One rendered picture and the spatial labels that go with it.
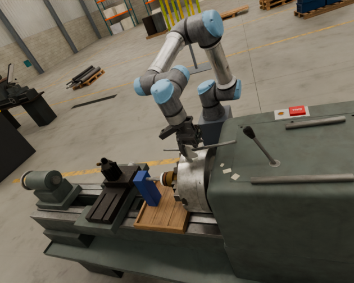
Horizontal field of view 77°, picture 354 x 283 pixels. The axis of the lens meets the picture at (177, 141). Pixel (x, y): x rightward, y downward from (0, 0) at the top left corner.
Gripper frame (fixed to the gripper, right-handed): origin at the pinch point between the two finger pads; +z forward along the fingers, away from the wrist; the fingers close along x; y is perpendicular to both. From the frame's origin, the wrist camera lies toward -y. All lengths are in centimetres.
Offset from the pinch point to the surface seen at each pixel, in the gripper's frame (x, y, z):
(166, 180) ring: -5.1, -19.4, 16.0
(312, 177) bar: -8.8, 43.8, -0.5
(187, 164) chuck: -3.1, -3.1, 4.2
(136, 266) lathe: -40, -54, 67
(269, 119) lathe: 25.5, 27.9, 6.5
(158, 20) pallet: 1054, -641, 209
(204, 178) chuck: -7.5, 5.3, 7.0
